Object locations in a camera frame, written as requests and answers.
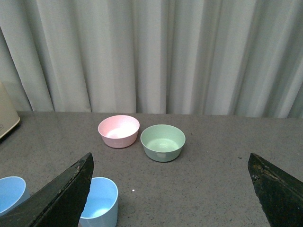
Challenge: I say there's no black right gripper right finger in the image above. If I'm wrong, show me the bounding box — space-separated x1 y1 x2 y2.
248 153 303 227

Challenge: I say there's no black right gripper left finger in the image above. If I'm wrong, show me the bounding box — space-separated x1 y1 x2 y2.
0 153 94 227

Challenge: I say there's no blue cup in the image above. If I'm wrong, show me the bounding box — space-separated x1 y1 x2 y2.
0 176 30 216
80 177 118 227

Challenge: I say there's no pink bowl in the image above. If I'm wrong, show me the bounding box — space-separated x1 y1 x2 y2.
98 115 140 148

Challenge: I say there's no cream toaster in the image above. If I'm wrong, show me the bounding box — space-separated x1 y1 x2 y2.
0 82 20 138

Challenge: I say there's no green bowl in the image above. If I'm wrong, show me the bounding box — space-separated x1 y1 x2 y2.
140 124 186 162

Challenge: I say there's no grey curtain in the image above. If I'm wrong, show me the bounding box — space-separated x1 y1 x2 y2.
0 0 303 118

